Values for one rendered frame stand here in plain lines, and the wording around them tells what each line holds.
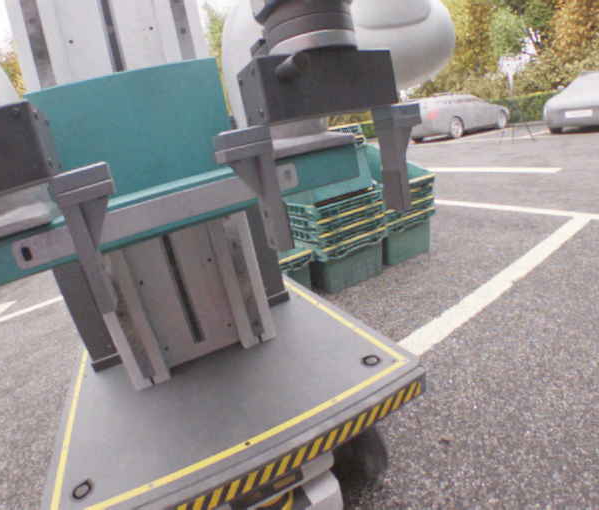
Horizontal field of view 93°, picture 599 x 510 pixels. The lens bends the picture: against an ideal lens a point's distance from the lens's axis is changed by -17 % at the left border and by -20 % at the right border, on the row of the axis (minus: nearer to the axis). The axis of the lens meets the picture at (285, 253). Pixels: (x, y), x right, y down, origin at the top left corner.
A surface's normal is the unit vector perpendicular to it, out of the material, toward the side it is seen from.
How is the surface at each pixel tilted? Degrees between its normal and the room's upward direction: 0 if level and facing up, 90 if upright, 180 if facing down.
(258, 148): 90
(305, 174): 90
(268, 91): 90
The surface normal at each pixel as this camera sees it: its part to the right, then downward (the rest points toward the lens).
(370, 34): -0.06, 0.22
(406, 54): 0.11, 0.62
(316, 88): 0.41, 0.20
